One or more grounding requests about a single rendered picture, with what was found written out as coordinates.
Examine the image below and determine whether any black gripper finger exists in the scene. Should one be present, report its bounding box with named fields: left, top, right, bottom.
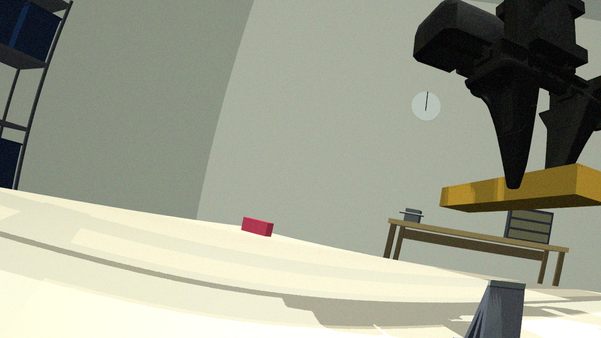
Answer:
left=539, top=96, right=601, bottom=169
left=465, top=58, right=541, bottom=189

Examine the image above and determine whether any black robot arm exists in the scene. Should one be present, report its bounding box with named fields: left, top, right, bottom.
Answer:
left=456, top=55, right=480, bottom=98

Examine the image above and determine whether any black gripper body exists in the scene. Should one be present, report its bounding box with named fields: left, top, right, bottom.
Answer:
left=413, top=0, right=601, bottom=109

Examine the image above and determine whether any yellow bar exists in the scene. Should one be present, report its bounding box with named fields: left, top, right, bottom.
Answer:
left=439, top=163, right=601, bottom=213

